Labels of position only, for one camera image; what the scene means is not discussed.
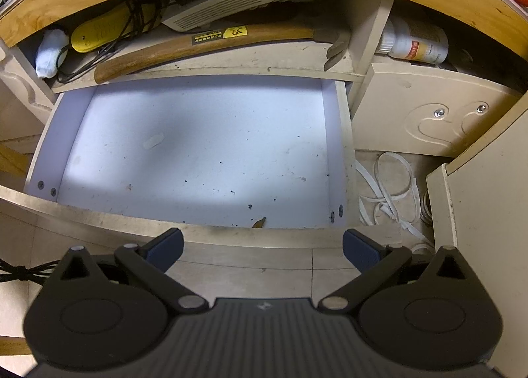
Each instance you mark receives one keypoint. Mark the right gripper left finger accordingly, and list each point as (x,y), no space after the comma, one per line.
(148,265)

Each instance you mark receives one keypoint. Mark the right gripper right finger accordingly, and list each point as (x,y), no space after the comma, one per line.
(379,265)

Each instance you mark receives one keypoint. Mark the open white drawer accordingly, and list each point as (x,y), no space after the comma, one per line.
(216,151)

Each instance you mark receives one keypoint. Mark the carved cream drawer front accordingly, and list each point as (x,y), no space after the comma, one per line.
(422,110)

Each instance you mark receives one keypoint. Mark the cream cabinet door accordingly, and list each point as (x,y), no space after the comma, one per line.
(479,205)

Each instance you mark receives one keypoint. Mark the white pill bottle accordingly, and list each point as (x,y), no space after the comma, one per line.
(411,40)

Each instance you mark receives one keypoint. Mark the white crumpled cloth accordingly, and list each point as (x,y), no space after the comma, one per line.
(51,53)

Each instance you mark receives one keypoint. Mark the yellow plastic device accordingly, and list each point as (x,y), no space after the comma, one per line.
(121,22)

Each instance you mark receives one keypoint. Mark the white router box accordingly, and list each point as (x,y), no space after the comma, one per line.
(202,12)

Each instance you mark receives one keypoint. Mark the wooden handle hammer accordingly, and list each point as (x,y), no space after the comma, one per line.
(189,46)

